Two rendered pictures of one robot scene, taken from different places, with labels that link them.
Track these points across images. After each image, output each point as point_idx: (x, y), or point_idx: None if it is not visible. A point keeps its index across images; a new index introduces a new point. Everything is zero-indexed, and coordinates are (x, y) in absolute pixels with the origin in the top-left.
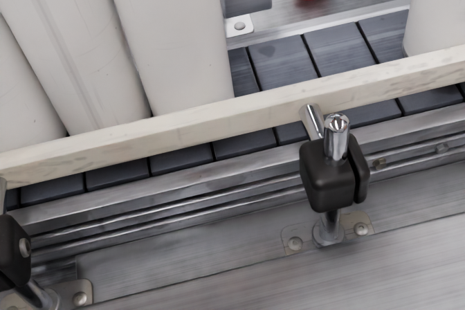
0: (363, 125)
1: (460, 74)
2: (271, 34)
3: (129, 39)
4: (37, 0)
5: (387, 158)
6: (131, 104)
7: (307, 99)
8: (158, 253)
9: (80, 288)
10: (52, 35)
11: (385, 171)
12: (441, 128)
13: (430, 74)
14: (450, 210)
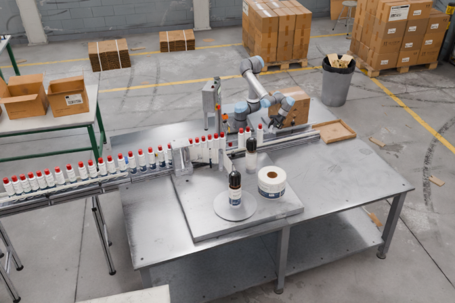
0: (235, 153)
1: (241, 149)
2: (227, 148)
3: (220, 147)
4: (217, 144)
5: (237, 156)
6: None
7: (231, 151)
8: None
9: None
10: (217, 146)
11: (237, 157)
12: (240, 153)
13: (239, 149)
14: None
